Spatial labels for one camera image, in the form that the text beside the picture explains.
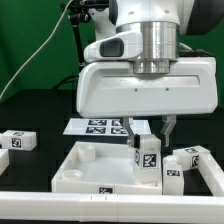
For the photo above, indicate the black camera stand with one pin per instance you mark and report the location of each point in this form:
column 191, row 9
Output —
column 80, row 13

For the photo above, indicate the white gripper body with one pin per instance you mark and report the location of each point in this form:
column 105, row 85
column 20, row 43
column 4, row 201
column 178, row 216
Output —
column 109, row 87

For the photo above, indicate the white square table top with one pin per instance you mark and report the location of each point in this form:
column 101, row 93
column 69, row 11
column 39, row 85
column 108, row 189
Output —
column 102, row 168

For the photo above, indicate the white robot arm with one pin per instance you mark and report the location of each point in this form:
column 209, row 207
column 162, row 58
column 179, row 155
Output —
column 137, row 66

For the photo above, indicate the white U-shaped obstacle fence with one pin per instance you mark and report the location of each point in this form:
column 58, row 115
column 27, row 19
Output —
column 80, row 207

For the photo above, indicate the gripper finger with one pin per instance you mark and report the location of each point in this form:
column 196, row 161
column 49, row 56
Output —
column 169, row 122
column 133, row 139

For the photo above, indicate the white tag sheet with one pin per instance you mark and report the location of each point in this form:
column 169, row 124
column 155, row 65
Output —
column 104, row 127

